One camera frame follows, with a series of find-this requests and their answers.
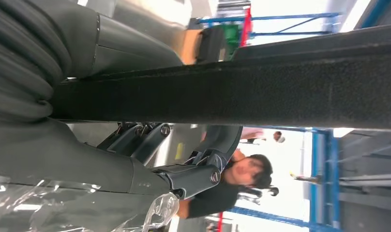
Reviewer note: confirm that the green plastic crate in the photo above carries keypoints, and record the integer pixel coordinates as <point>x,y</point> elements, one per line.
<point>230,38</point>

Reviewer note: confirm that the black hard carry case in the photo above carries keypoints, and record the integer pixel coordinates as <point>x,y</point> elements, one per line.
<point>210,44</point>

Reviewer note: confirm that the person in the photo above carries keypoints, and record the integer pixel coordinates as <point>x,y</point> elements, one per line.
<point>253,134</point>
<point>214,198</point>

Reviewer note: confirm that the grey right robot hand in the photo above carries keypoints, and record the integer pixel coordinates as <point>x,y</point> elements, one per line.
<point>70,160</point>

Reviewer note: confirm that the blue metal shelf rack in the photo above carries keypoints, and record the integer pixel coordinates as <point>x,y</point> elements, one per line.
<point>279,17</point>
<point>335,179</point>

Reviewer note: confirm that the brown cardboard box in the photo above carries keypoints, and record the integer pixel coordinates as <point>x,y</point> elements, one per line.
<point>190,48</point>

